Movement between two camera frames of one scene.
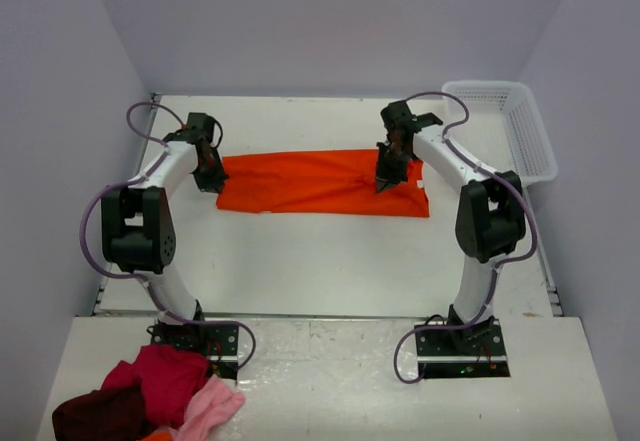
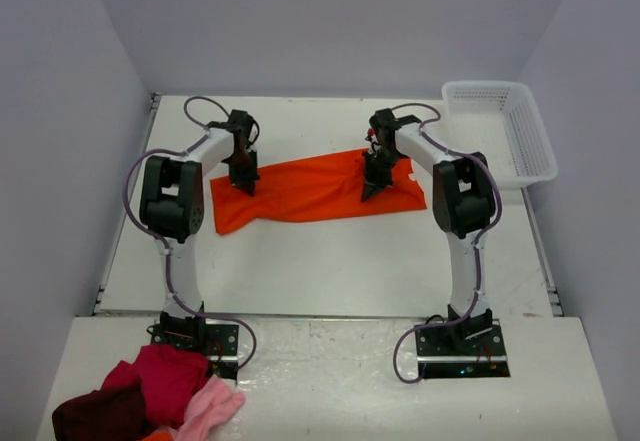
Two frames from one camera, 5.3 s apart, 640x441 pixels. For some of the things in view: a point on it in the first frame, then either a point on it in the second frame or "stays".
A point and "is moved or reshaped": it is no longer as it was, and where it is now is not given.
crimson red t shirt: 169,375 stays
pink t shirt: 206,410 stays
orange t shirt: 332,182 is moved or reshaped
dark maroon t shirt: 112,414 stays
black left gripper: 214,183 to 246,183
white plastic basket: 504,130 stays
